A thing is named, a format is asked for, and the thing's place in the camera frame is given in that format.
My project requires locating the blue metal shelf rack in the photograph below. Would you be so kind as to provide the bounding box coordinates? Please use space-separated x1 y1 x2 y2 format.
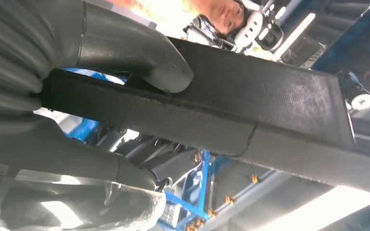
312 0 370 73
60 66 229 231

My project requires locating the person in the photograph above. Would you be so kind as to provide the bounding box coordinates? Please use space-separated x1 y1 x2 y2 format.
105 0 249 42

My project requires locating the white handheld controller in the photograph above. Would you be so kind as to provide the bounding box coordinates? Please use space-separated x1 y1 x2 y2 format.
233 8 285 61

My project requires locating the white ceiling light panel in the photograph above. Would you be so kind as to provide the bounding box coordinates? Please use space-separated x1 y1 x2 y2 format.
272 12 317 62
256 186 370 231

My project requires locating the round white ceiling fitting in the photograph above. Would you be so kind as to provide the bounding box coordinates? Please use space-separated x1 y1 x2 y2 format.
350 93 370 112

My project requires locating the grey ceiling rail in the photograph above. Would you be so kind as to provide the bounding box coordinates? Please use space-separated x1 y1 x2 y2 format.
185 169 277 231

